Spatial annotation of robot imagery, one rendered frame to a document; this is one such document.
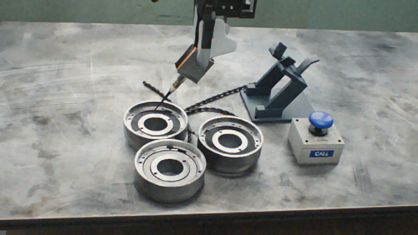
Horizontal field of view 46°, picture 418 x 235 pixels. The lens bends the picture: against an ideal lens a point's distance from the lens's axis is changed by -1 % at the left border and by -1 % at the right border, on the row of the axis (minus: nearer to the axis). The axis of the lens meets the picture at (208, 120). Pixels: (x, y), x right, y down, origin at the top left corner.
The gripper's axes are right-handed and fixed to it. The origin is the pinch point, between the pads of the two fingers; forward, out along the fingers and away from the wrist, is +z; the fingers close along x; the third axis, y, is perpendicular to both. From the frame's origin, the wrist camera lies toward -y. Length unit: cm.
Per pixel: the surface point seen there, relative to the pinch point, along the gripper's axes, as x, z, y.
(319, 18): 148, 63, 93
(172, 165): -12.4, 11.6, -5.1
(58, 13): 155, 65, -35
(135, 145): -7.4, 11.5, -10.4
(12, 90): 11.9, 13.3, -31.6
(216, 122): -4.0, 10.1, 3.4
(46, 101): 8.0, 13.3, -25.2
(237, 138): -7.6, 10.8, 6.3
